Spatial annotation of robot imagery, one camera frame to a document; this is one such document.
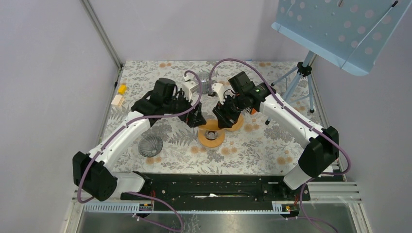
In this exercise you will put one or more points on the floral tablecloth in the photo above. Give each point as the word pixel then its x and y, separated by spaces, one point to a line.
pixel 256 148

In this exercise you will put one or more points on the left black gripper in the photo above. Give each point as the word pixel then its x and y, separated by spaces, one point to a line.
pixel 195 117

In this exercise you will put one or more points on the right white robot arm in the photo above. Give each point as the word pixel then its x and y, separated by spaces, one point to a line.
pixel 320 144

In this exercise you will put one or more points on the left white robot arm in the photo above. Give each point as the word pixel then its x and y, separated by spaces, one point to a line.
pixel 92 170

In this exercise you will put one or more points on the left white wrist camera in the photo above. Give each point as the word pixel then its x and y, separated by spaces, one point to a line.
pixel 188 88

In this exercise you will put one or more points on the grey glass pitcher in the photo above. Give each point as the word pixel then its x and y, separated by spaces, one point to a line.
pixel 205 81

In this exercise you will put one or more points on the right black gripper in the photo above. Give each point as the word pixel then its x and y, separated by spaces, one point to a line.
pixel 222 112

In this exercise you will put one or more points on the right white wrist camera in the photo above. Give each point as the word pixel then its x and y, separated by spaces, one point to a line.
pixel 217 89

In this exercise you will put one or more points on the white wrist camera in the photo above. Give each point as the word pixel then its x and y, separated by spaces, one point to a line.
pixel 188 88
pixel 217 89

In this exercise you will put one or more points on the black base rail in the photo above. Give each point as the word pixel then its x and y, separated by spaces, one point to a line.
pixel 213 192

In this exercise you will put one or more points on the clear glass dripper cone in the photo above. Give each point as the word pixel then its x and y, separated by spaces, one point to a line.
pixel 212 134

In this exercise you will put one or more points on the wooden ring holder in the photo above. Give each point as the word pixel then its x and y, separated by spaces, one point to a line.
pixel 237 126
pixel 210 124

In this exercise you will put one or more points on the blue perforated stand tray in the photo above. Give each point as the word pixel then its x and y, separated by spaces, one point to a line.
pixel 348 33

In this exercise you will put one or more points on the beige wooden block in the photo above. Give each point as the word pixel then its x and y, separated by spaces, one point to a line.
pixel 117 100

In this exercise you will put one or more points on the yellow block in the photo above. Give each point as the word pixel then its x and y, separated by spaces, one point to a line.
pixel 122 89

